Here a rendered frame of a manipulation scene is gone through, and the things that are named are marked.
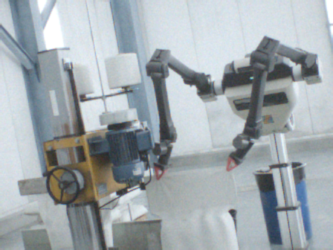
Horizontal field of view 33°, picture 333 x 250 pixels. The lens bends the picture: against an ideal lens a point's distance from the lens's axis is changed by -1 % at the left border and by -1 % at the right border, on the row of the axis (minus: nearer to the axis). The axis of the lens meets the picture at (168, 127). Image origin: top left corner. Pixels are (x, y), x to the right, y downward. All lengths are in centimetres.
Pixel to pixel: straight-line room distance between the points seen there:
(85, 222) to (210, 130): 880
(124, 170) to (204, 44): 884
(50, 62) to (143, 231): 128
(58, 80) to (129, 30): 908
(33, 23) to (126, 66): 616
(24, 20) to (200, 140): 443
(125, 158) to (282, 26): 851
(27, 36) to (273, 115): 630
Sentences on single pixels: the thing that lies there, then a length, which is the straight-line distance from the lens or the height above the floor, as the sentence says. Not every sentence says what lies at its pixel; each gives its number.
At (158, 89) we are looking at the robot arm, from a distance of 283.
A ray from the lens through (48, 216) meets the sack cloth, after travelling 339.
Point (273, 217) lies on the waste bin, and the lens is 512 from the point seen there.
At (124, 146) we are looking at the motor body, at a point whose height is 125.
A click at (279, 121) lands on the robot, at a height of 119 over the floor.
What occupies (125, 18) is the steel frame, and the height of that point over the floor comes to 316.
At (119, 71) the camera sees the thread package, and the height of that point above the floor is 161.
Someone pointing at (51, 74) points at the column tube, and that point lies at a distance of 273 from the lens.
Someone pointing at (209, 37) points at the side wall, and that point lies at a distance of 1134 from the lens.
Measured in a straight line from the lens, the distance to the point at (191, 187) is 297.
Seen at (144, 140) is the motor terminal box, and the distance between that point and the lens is 266.
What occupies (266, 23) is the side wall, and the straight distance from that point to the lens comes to 1102.
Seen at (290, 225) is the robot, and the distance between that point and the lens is 343.
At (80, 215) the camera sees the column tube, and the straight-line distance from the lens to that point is 276.
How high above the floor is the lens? 144
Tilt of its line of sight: 3 degrees down
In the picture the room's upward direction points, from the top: 10 degrees counter-clockwise
